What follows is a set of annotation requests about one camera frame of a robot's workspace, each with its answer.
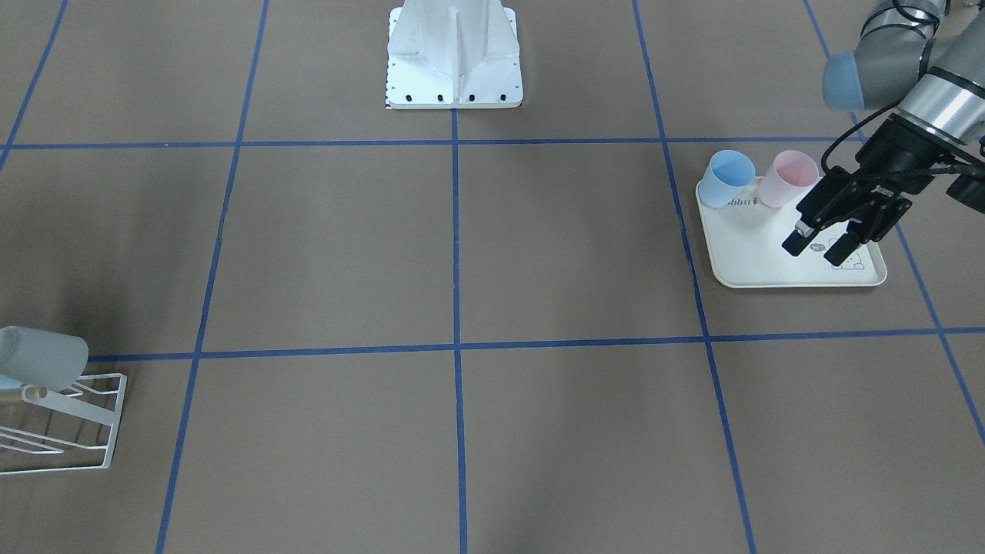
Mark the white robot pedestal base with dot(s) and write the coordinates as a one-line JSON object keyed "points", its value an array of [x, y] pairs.
{"points": [[453, 55]]}

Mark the blue cup front row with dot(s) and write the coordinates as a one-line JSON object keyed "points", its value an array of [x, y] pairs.
{"points": [[7, 383]]}

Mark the wooden rack handle rod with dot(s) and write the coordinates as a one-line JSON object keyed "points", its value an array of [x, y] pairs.
{"points": [[29, 394]]}

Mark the white wire cup rack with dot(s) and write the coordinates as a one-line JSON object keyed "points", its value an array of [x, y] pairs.
{"points": [[73, 430]]}

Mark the pink plastic cup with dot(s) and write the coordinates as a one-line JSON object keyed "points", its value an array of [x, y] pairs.
{"points": [[791, 174]]}

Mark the blue cup back row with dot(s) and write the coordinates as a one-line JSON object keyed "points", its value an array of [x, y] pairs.
{"points": [[728, 173]]}

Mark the cream rabbit tray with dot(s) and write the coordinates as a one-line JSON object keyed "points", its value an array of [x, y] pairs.
{"points": [[744, 239]]}

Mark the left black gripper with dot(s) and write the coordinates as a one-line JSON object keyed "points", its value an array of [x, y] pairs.
{"points": [[895, 156]]}

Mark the grey plastic cup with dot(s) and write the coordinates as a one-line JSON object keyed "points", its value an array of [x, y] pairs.
{"points": [[42, 358]]}

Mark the blue cup row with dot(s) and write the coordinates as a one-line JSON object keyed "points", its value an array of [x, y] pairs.
{"points": [[728, 173], [7, 383]]}

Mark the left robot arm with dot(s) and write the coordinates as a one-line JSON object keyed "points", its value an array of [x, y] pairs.
{"points": [[931, 94]]}

